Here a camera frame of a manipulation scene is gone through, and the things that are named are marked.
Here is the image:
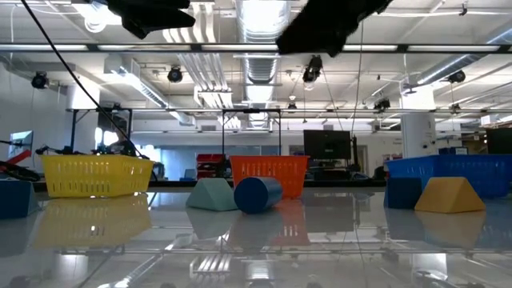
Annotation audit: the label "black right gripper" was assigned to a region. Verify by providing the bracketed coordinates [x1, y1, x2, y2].
[275, 0, 395, 58]

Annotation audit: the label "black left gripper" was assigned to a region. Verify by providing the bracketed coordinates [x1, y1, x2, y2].
[106, 0, 197, 40]

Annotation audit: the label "blue cylinder block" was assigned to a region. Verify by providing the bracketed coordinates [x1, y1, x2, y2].
[234, 176, 284, 214]

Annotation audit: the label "dark blue cube block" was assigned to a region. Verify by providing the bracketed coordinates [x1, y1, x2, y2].
[383, 177, 423, 210]

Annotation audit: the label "teal prism block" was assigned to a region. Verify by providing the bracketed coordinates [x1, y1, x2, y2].
[186, 178, 239, 212]

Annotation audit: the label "yellow prism block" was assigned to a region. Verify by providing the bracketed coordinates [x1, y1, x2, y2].
[414, 176, 486, 214]

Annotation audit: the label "blue prism block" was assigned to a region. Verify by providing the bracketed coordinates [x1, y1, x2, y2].
[0, 179, 40, 220]

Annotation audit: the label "black computer monitor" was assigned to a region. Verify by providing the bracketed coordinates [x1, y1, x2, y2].
[302, 129, 353, 161]
[486, 127, 512, 155]

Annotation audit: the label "orange plastic basket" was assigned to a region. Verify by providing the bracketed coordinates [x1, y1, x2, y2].
[230, 154, 310, 200]

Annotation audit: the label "white room column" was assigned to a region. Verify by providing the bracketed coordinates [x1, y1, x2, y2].
[400, 86, 438, 159]

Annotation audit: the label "red storage bins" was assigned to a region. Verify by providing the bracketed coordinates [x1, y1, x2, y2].
[195, 153, 227, 180]

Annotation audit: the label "yellow plastic basket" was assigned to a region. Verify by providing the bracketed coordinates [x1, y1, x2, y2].
[40, 154, 155, 198]

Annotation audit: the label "blue background bin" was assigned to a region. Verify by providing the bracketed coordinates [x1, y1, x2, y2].
[438, 146, 469, 156]

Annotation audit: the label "bright background screen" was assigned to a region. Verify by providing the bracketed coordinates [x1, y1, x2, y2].
[8, 130, 34, 158]

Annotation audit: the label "red and black background machine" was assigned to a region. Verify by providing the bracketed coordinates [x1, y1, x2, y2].
[0, 139, 42, 183]

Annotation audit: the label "blue plastic basket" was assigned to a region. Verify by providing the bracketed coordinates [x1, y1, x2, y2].
[385, 154, 512, 200]

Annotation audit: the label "silver ceiling ventilation duct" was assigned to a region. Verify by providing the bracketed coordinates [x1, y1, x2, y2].
[234, 0, 292, 129]

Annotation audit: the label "thin hanging cable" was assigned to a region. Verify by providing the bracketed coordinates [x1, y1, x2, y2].
[350, 19, 365, 135]

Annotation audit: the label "overhead frame rail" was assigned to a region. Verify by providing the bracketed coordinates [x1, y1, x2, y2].
[0, 42, 512, 54]

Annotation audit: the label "black metal frame stand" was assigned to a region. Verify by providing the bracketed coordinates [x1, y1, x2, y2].
[222, 107, 282, 157]
[70, 106, 134, 155]

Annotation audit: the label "black hanging cable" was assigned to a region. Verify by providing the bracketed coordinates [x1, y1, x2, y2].
[20, 0, 158, 183]

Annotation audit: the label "black table edge frame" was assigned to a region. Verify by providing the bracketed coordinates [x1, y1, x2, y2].
[31, 178, 391, 189]

